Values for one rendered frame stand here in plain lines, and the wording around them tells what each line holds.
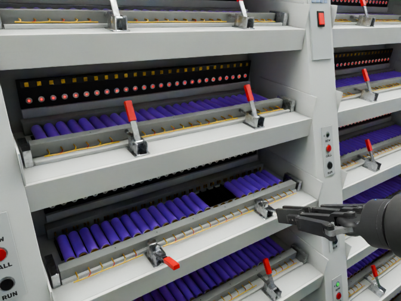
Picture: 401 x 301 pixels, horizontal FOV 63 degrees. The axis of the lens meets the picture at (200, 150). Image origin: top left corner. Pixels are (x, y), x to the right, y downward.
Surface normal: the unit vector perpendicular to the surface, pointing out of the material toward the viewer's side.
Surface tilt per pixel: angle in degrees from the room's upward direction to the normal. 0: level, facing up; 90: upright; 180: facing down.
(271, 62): 90
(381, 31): 110
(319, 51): 90
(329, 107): 90
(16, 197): 90
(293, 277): 20
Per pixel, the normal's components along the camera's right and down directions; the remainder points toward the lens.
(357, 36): 0.55, 0.41
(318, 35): 0.54, 0.07
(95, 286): 0.07, -0.89
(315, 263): -0.83, 0.21
